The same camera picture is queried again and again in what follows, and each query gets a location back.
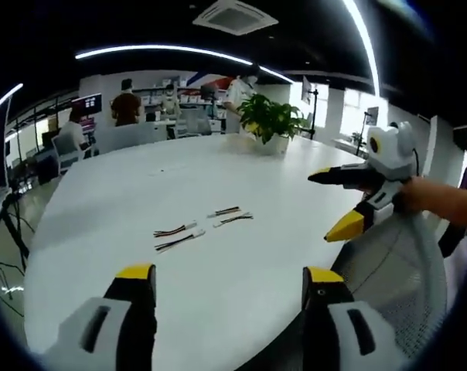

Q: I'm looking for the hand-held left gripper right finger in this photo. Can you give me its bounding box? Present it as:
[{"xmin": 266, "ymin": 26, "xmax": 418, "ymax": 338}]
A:
[{"xmin": 302, "ymin": 265, "xmax": 409, "ymax": 371}]

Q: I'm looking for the grey mesh office chair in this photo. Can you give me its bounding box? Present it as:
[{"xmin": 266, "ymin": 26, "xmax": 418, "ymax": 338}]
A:
[{"xmin": 328, "ymin": 208, "xmax": 450, "ymax": 351}]

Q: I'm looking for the person's right hand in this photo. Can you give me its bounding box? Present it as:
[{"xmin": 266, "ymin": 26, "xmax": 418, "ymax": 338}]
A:
[{"xmin": 396, "ymin": 175, "xmax": 428, "ymax": 213}]

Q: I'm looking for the black tripod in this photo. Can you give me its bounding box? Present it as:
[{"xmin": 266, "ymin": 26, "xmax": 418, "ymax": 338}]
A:
[{"xmin": 0, "ymin": 188, "xmax": 30, "ymax": 274}]

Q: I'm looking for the ceiling air conditioner vent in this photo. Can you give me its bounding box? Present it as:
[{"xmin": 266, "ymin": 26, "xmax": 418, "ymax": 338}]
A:
[{"xmin": 192, "ymin": 0, "xmax": 280, "ymax": 36}]

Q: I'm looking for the monitor on black stand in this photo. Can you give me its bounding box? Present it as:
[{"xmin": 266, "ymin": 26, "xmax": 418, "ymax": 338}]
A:
[{"xmin": 300, "ymin": 74, "xmax": 320, "ymax": 141}]

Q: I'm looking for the green potted plant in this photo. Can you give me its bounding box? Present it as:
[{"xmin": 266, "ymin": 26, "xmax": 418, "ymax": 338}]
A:
[{"xmin": 236, "ymin": 93, "xmax": 308, "ymax": 155}]

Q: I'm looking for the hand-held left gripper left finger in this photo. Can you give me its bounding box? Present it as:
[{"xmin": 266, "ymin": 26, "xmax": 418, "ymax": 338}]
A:
[{"xmin": 43, "ymin": 263, "xmax": 158, "ymax": 371}]

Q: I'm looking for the white office chair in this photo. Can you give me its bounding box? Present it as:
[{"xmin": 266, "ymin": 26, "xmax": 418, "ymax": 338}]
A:
[
  {"xmin": 180, "ymin": 114, "xmax": 213, "ymax": 138},
  {"xmin": 50, "ymin": 133, "xmax": 86, "ymax": 174}
]

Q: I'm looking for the JST connector cable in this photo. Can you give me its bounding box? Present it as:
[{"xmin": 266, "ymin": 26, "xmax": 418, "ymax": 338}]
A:
[
  {"xmin": 153, "ymin": 229, "xmax": 206, "ymax": 255},
  {"xmin": 213, "ymin": 212, "xmax": 255, "ymax": 230},
  {"xmin": 152, "ymin": 220, "xmax": 199, "ymax": 238},
  {"xmin": 206, "ymin": 206, "xmax": 241, "ymax": 220}
]

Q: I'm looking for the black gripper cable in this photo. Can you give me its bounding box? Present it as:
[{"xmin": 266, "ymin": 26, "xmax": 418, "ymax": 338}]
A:
[{"xmin": 410, "ymin": 145, "xmax": 421, "ymax": 178}]

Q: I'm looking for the long ceiling light strip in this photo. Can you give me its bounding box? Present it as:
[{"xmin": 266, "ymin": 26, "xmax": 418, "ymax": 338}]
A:
[
  {"xmin": 0, "ymin": 82, "xmax": 25, "ymax": 114},
  {"xmin": 340, "ymin": 0, "xmax": 382, "ymax": 100},
  {"xmin": 74, "ymin": 44, "xmax": 295, "ymax": 84}
]

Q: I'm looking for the dark display screen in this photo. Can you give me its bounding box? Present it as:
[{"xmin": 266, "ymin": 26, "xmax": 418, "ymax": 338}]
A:
[{"xmin": 71, "ymin": 92, "xmax": 104, "ymax": 117}]

